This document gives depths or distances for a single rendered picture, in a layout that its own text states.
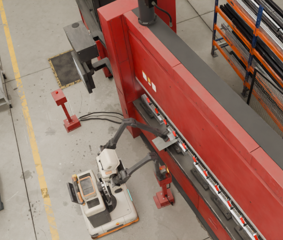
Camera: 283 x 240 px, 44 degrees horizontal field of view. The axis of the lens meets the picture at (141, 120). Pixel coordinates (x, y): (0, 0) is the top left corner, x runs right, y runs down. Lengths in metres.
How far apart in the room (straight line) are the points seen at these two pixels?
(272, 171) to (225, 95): 0.75
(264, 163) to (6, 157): 4.28
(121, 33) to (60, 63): 3.08
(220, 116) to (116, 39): 1.67
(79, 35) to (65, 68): 2.55
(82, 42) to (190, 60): 1.44
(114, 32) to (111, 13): 0.21
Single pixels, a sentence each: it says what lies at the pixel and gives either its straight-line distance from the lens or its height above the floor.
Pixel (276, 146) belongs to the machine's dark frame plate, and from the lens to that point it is 2.80.
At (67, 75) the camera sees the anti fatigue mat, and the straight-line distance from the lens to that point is 6.63.
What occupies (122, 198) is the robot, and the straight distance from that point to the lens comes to 4.78.
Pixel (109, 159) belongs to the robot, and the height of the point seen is 1.39.
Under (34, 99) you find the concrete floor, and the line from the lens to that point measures 6.51.
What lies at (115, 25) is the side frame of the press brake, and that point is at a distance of 3.90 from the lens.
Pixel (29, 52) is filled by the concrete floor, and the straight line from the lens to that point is 7.41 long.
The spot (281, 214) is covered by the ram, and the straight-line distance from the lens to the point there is 2.95.
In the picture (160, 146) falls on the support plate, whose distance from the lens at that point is 4.23.
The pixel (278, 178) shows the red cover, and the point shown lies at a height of 2.30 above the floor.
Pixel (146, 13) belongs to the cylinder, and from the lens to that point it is 3.59.
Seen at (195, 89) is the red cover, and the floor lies 2.30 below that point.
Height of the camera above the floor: 4.63
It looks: 54 degrees down
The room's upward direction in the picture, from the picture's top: 10 degrees counter-clockwise
